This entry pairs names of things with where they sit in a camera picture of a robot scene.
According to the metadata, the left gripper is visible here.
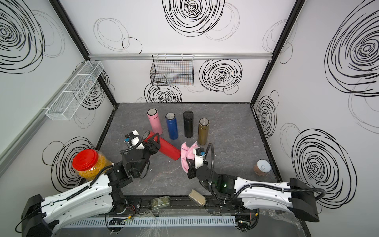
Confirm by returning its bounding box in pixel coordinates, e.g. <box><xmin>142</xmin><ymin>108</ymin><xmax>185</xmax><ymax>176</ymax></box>
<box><xmin>135</xmin><ymin>133</ymin><xmax>160</xmax><ymax>178</ymax></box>

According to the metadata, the red thermos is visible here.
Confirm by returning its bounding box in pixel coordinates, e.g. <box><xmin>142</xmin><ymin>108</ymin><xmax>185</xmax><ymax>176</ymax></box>
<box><xmin>142</xmin><ymin>130</ymin><xmax>181</xmax><ymax>161</ymax></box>

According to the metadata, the pink thermos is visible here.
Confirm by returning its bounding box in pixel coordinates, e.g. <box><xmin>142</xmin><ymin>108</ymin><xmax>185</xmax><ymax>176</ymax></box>
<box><xmin>147</xmin><ymin>108</ymin><xmax>163</xmax><ymax>135</ymax></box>

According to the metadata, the blue thermos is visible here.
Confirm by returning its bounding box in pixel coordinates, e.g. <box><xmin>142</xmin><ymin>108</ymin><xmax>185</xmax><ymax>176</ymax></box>
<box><xmin>165</xmin><ymin>112</ymin><xmax>179</xmax><ymax>140</ymax></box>

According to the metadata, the pink microfiber cloth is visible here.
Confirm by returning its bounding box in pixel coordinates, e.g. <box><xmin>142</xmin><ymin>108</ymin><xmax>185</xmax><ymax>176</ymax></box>
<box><xmin>180</xmin><ymin>141</ymin><xmax>199</xmax><ymax>173</ymax></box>

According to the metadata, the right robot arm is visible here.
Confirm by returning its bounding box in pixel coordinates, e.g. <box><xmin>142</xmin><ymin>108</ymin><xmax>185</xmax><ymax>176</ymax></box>
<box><xmin>181</xmin><ymin>146</ymin><xmax>326</xmax><ymax>222</ymax></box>

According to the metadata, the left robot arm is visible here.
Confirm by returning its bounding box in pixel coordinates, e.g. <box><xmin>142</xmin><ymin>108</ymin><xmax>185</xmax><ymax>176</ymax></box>
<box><xmin>15</xmin><ymin>132</ymin><xmax>161</xmax><ymax>237</ymax></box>

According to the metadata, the black thermos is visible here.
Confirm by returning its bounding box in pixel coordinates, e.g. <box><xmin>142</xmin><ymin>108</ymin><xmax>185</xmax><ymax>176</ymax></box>
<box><xmin>183</xmin><ymin>111</ymin><xmax>194</xmax><ymax>138</ymax></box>

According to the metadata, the gold thermos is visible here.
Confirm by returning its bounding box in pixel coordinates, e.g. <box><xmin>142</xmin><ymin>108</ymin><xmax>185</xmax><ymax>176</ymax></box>
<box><xmin>197</xmin><ymin>118</ymin><xmax>210</xmax><ymax>145</ymax></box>

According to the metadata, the beige sponge block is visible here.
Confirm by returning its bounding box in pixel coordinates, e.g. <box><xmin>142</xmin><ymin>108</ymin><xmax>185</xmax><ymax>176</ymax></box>
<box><xmin>189</xmin><ymin>189</ymin><xmax>207</xmax><ymax>206</ymax></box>

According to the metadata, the white lid can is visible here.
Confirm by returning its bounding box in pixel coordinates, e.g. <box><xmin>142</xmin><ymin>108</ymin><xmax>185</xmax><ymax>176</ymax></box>
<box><xmin>254</xmin><ymin>160</ymin><xmax>271</xmax><ymax>176</ymax></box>

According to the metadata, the green scouring pad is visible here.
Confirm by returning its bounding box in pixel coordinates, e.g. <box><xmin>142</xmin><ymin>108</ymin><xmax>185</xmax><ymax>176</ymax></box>
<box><xmin>150</xmin><ymin>196</ymin><xmax>171</xmax><ymax>210</ymax></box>

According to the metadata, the red lid snack jar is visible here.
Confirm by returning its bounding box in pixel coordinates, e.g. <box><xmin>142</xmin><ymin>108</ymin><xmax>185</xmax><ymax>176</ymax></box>
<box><xmin>72</xmin><ymin>149</ymin><xmax>112</xmax><ymax>180</ymax></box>

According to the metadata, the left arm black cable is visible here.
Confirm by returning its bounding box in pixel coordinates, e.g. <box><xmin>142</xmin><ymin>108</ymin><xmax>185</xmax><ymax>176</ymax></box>
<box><xmin>119</xmin><ymin>134</ymin><xmax>143</xmax><ymax>155</ymax></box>

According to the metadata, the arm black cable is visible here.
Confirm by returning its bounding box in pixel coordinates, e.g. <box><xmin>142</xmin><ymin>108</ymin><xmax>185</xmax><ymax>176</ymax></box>
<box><xmin>119</xmin><ymin>134</ymin><xmax>143</xmax><ymax>155</ymax></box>
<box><xmin>205</xmin><ymin>143</ymin><xmax>326</xmax><ymax>203</ymax></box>

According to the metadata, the white cable duct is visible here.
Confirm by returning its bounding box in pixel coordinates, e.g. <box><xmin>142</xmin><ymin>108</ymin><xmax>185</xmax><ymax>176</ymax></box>
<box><xmin>66</xmin><ymin>216</ymin><xmax>236</xmax><ymax>228</ymax></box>

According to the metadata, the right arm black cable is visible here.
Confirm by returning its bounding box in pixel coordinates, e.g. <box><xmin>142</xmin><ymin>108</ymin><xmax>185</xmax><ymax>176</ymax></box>
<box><xmin>205</xmin><ymin>143</ymin><xmax>326</xmax><ymax>203</ymax></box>

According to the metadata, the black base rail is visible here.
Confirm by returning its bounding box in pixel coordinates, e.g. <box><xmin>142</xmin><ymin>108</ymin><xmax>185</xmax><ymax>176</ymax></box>
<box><xmin>119</xmin><ymin>196</ymin><xmax>261</xmax><ymax>216</ymax></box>

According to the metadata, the black wire basket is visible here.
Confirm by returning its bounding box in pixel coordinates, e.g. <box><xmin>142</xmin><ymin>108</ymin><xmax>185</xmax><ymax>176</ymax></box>
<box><xmin>149</xmin><ymin>54</ymin><xmax>194</xmax><ymax>87</ymax></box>

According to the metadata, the white wire shelf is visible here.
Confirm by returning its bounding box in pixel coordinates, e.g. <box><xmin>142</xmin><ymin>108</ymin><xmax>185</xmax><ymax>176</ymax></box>
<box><xmin>45</xmin><ymin>61</ymin><xmax>104</xmax><ymax>120</ymax></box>

